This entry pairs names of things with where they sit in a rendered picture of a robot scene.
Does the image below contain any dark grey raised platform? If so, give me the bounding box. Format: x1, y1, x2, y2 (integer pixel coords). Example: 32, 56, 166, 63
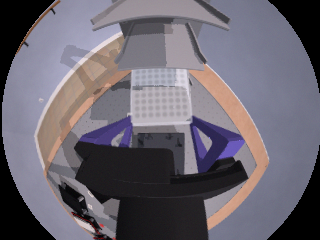
137, 133, 185, 175

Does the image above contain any grey metal plate hotel rack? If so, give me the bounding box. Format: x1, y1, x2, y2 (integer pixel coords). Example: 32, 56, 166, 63
90, 0, 232, 86

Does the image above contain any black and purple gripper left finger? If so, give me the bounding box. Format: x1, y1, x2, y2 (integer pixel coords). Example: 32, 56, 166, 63
79, 116, 133, 147

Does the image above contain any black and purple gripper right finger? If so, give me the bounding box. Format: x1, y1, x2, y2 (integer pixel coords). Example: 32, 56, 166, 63
190, 116, 245, 173

